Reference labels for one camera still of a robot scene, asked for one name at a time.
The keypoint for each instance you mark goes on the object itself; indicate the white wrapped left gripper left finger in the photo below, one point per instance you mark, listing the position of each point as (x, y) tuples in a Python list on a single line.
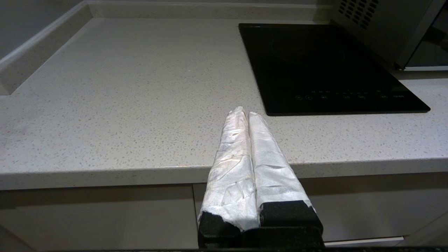
[(231, 175)]

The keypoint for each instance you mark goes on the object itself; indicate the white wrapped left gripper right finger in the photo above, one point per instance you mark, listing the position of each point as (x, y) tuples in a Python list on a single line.
[(273, 171)]

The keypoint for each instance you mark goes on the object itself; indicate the silver microwave oven body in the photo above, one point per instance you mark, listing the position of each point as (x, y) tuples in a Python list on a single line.
[(378, 24)]

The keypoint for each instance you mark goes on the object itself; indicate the grey cabinet drawer front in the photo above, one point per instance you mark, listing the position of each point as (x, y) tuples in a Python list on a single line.
[(98, 220), (367, 206)]

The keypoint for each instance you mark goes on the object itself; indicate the black induction cooktop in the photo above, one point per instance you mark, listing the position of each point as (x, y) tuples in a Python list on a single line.
[(322, 70)]

